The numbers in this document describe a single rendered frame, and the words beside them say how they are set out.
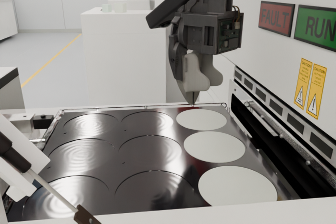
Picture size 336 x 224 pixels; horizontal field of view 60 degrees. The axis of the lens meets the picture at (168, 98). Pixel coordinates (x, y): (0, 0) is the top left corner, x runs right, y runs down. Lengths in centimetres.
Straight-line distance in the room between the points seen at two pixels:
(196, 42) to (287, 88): 16
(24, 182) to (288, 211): 21
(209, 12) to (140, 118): 27
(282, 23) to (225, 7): 12
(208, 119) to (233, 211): 33
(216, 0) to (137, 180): 27
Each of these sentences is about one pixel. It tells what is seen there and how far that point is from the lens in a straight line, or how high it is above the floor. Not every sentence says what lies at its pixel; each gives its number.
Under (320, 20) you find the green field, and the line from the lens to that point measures 42.
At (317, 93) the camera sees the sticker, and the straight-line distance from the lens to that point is 42.
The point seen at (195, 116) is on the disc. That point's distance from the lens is 60.
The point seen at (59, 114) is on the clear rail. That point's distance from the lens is 64.
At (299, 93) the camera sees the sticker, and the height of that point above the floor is 100.
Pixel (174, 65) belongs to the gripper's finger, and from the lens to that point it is 44.
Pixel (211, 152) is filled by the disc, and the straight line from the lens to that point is 48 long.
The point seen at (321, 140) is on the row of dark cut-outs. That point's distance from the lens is 42.
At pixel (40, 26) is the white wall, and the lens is 874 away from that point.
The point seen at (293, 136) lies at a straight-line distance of 47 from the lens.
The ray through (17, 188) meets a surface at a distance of 20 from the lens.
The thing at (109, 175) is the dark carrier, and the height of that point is 90.
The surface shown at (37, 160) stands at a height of 104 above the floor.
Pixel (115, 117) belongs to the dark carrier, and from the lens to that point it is 60.
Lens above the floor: 115
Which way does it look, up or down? 21 degrees down
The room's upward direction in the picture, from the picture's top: straight up
